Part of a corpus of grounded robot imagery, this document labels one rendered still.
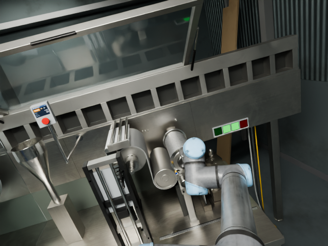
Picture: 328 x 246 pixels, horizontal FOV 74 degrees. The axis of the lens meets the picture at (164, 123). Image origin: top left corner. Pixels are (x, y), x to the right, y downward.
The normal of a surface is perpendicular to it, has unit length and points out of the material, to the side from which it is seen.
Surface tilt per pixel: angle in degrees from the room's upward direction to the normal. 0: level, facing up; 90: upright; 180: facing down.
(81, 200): 90
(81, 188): 90
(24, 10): 90
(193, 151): 50
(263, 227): 0
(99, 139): 90
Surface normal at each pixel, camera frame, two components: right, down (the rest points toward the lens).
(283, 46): 0.15, 0.33
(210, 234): -0.24, -0.90
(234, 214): -0.31, -0.94
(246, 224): 0.26, -0.92
